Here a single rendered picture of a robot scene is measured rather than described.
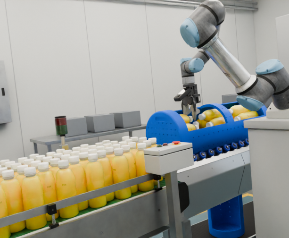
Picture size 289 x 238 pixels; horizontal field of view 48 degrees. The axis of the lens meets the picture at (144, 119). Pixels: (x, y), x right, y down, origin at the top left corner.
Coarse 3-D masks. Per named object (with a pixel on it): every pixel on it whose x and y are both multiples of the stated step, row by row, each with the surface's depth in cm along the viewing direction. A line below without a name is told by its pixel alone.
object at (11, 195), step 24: (48, 168) 122; (72, 168) 128; (96, 168) 129; (120, 168) 136; (0, 192) 106; (24, 192) 113; (48, 192) 120; (72, 192) 122; (120, 192) 137; (0, 216) 106; (48, 216) 120; (72, 216) 122
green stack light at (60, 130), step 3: (57, 126) 176; (60, 126) 176; (63, 126) 176; (66, 126) 178; (57, 129) 176; (60, 129) 176; (63, 129) 176; (66, 129) 178; (57, 132) 177; (60, 132) 176; (63, 132) 176; (66, 132) 178
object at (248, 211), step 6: (246, 204) 324; (252, 204) 322; (246, 210) 309; (252, 210) 308; (246, 216) 295; (252, 216) 293; (198, 222) 292; (204, 222) 290; (246, 222) 282; (252, 222) 280; (192, 228) 281; (198, 228) 280; (204, 228) 278; (246, 228) 270; (252, 228) 269; (192, 234) 269; (198, 234) 268; (204, 234) 267; (210, 234) 266; (246, 234) 259; (252, 234) 258
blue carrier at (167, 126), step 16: (160, 112) 176; (176, 112) 175; (224, 112) 195; (160, 128) 177; (176, 128) 168; (208, 128) 181; (224, 128) 190; (240, 128) 200; (192, 144) 174; (208, 144) 184
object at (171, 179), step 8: (168, 176) 140; (176, 176) 141; (168, 184) 140; (176, 184) 141; (168, 192) 141; (176, 192) 141; (168, 200) 142; (176, 200) 141; (168, 208) 142; (176, 208) 141; (176, 216) 141; (176, 224) 141; (176, 232) 141
